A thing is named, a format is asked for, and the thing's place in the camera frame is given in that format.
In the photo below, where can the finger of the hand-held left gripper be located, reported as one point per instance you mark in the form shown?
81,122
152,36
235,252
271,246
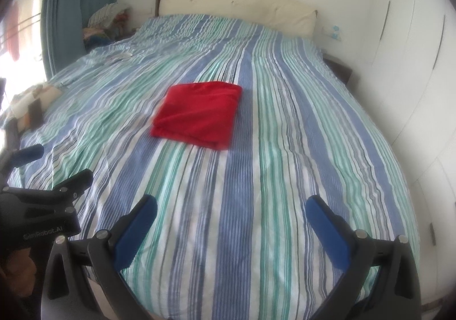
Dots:
73,181
26,155

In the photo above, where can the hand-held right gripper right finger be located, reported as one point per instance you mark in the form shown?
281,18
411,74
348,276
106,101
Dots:
326,229

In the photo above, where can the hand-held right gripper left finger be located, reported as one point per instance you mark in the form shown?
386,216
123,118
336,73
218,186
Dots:
137,227

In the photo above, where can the red knitted sweater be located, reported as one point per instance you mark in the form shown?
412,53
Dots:
197,113

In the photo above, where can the pile of clothes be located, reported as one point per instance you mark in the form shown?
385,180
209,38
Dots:
107,23

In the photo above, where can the cream cloth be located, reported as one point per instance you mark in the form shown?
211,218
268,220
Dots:
39,94

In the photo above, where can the striped bed cover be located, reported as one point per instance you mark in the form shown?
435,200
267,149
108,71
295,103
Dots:
249,199

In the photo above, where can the blue curtain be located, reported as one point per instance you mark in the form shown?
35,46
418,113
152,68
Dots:
78,10

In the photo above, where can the dark wooden nightstand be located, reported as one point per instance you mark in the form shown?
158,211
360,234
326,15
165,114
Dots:
338,69

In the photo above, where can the white wardrobe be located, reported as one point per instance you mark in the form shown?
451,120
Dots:
409,74

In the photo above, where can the cream padded headboard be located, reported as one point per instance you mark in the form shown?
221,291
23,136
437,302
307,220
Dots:
235,7

